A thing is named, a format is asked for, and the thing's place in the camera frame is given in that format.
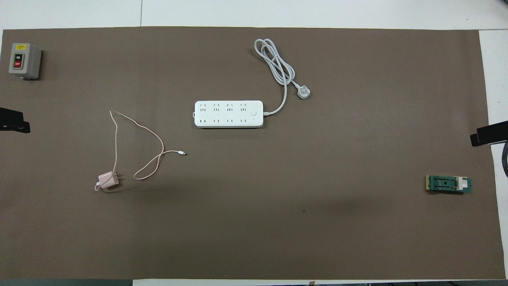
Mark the pink charger adapter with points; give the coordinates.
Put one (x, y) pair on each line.
(106, 180)

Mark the white power strip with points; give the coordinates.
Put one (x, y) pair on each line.
(228, 115)

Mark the brown table mat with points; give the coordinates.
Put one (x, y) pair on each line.
(238, 218)

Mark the green knife switch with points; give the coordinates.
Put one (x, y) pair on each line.
(446, 184)

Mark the grey push-button switch box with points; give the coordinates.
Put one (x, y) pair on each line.
(27, 59)

